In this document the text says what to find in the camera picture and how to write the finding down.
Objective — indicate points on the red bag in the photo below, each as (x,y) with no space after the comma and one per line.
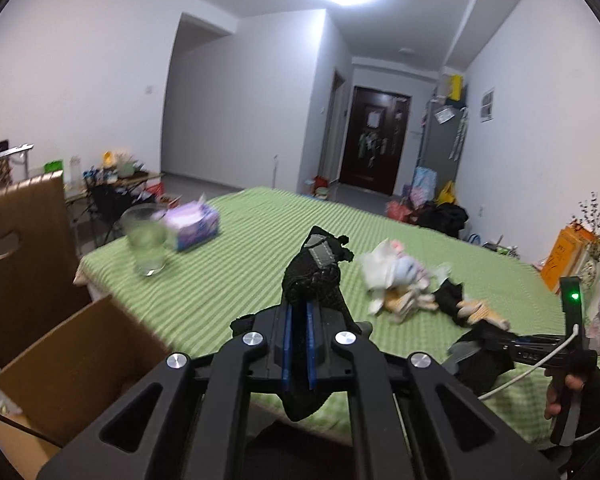
(399,211)

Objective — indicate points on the black bag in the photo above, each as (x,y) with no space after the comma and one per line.
(442,220)

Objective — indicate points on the metal rack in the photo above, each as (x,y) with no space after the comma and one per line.
(0,152)

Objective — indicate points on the pink fuzzy sock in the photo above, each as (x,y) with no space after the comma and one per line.
(399,247)

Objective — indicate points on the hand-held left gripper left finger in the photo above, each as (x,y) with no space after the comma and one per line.
(286,345)

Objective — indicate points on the orange cardboard box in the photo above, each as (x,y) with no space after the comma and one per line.
(565,255)

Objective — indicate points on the black folding chair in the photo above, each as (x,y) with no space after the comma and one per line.
(110,205)

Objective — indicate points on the red basket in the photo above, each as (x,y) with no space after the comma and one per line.
(155,189)

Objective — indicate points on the grey metal cabinet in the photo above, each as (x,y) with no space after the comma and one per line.
(437,155)

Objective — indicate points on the green box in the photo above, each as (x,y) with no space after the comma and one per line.
(53,167)

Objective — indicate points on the clear glass cup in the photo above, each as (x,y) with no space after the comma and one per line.
(145,245)

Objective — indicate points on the grey fuzzy sock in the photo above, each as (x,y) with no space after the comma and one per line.
(410,270)

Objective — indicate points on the purple tissue pack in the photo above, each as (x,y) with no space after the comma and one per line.
(195,222)

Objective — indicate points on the person's right hand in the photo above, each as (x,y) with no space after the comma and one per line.
(552,402)

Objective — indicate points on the black cloth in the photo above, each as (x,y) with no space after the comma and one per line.
(450,300)

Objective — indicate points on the pastel gift bag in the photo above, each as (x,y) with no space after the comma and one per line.
(422,185)

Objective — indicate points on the yellow bag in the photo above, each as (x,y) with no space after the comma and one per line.
(447,194)

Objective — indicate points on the yellow box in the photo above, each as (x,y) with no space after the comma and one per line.
(456,86)

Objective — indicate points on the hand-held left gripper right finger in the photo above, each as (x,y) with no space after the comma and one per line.
(311,345)

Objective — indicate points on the cluttered folding table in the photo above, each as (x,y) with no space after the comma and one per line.
(140,176)

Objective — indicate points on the yellow knit glove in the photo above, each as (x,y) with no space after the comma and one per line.
(482,312)
(405,302)

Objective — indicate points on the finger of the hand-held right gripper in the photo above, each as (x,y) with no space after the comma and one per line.
(500,342)

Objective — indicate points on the brown cardboard box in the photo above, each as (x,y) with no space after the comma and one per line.
(80,360)

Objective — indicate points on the white fuzzy cloth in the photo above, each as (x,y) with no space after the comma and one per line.
(375,270)

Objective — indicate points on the dark wooden door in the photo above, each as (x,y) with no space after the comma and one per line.
(352,110)

